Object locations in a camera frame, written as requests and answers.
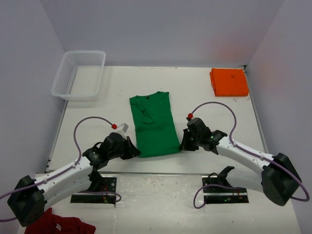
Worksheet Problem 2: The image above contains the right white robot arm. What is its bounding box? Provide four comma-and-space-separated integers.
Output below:
179, 117, 302, 206

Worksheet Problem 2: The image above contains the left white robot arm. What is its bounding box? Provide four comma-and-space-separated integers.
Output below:
7, 133, 141, 227

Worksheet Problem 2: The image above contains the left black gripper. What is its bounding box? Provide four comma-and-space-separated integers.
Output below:
108, 136, 140, 159

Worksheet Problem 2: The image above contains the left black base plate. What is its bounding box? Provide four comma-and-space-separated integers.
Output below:
70, 175, 117, 205

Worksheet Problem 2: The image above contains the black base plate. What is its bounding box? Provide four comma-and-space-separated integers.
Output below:
202, 175, 249, 204
70, 175, 117, 205

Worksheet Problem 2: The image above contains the dark red t-shirt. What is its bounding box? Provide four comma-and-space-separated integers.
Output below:
24, 208, 96, 234

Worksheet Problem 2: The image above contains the green t-shirt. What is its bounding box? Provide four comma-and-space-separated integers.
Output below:
129, 91, 180, 158

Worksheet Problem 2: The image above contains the white plastic basket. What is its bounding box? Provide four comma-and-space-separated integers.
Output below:
51, 50, 106, 102

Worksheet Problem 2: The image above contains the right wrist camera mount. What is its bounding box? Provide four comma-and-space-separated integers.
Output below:
186, 113, 194, 121

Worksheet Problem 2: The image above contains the folded orange t-shirt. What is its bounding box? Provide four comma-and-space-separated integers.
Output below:
210, 68, 249, 97

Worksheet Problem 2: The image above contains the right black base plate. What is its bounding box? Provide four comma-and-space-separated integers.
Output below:
202, 175, 249, 204

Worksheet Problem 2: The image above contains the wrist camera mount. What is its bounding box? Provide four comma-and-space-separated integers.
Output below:
111, 123, 129, 139
186, 113, 194, 121

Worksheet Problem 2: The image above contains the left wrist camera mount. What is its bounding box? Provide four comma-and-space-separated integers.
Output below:
111, 123, 129, 139

